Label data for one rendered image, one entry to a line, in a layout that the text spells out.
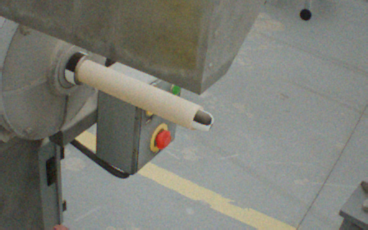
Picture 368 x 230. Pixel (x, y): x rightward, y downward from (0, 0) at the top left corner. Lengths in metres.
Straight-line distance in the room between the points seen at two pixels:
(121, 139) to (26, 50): 0.41
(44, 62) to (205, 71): 0.33
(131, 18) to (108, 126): 0.60
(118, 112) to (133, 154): 0.09
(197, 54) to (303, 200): 2.15
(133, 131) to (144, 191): 1.43
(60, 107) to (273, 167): 2.01
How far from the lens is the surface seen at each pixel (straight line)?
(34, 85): 0.75
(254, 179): 2.64
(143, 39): 0.50
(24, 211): 1.16
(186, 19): 0.46
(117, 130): 1.07
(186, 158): 2.69
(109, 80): 0.74
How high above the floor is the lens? 1.64
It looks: 33 degrees down
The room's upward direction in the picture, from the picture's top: 8 degrees clockwise
